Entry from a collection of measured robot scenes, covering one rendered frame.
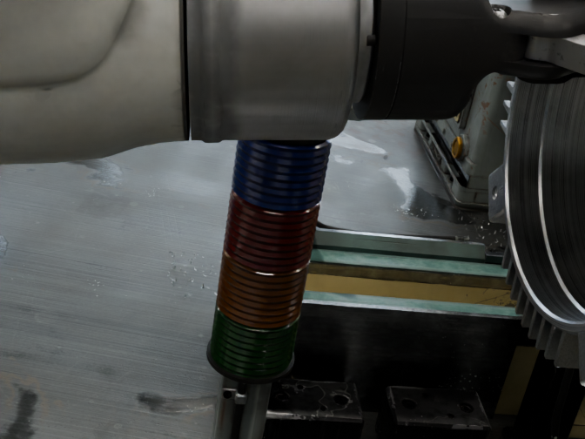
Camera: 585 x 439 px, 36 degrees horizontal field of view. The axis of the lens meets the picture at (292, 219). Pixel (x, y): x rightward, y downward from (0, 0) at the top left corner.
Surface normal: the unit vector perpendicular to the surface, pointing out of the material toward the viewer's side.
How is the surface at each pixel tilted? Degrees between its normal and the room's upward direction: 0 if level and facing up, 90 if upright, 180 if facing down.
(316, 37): 85
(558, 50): 96
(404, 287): 90
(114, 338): 0
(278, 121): 125
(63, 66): 100
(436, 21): 80
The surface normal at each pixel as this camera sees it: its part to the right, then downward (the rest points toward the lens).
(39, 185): 0.14, -0.87
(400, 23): 0.09, 0.29
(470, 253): 0.17, -0.28
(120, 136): 0.36, 0.88
